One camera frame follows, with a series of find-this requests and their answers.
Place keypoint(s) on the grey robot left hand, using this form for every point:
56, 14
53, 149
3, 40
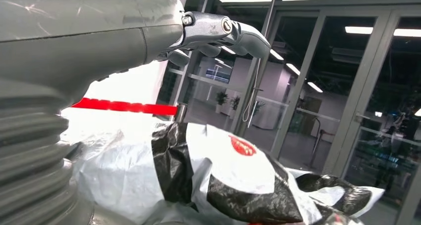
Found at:
82, 29

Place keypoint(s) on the grey poly mailer parcel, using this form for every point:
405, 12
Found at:
223, 171

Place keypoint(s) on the black barrier post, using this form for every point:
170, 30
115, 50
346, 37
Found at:
317, 141

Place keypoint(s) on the potted green plant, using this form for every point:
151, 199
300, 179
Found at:
221, 100

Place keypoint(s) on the metal barrier pole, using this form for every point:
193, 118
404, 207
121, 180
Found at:
181, 113

